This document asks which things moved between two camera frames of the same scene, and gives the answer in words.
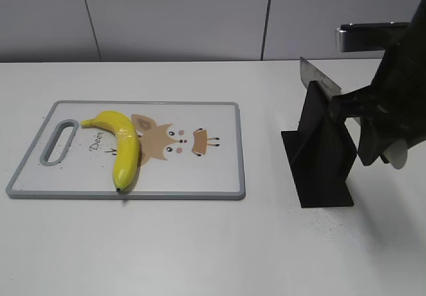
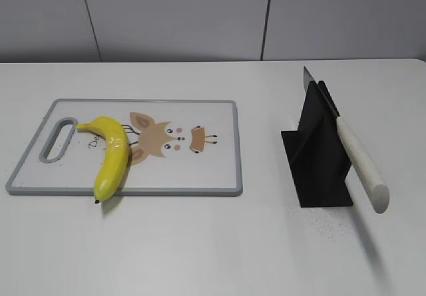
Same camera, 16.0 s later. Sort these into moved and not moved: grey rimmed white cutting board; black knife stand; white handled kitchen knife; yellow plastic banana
Moved: white handled kitchen knife; yellow plastic banana
Not moved: grey rimmed white cutting board; black knife stand
